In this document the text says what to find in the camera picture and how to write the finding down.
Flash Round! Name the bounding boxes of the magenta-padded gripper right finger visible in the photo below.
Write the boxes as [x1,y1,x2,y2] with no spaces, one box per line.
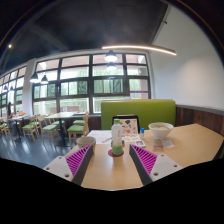
[129,143,184,186]

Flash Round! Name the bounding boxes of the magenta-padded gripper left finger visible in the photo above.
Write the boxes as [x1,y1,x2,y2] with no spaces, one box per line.
[43,143,95,187]

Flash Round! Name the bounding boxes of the clear green-capped drink bottle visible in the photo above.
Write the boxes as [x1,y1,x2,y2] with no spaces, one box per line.
[110,118,124,156]

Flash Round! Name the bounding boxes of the reddish paper wrapper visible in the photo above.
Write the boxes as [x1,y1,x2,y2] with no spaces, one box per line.
[152,144,165,154]

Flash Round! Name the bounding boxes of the beige ceramic cup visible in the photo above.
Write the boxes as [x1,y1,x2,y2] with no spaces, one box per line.
[75,135,97,154]

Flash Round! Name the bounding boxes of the white napkin wrapper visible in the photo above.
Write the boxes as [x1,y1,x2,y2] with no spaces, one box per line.
[161,139,175,149]

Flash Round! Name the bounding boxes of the group of green-seated wooden chairs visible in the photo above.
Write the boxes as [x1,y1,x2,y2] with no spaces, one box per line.
[0,113,90,148]

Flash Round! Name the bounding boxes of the white bowl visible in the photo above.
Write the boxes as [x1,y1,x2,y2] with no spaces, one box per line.
[147,121,175,140]

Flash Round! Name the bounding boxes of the sticker-covered black tablet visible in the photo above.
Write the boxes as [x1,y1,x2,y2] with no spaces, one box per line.
[111,114,141,136]

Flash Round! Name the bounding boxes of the wooden dining table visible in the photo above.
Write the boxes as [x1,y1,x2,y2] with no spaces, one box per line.
[6,114,30,139]
[44,111,79,148]

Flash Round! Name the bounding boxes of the green upholstered bench back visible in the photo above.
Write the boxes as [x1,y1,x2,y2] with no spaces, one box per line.
[100,99,177,131]

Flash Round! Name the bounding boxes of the person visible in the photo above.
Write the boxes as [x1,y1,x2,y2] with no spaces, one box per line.
[7,101,16,118]

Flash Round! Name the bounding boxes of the group of pendant lamps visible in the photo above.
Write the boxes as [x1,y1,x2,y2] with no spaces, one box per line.
[29,49,119,85]

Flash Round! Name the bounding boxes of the curved linear ceiling light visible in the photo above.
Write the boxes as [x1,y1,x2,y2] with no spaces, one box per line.
[101,44,178,56]

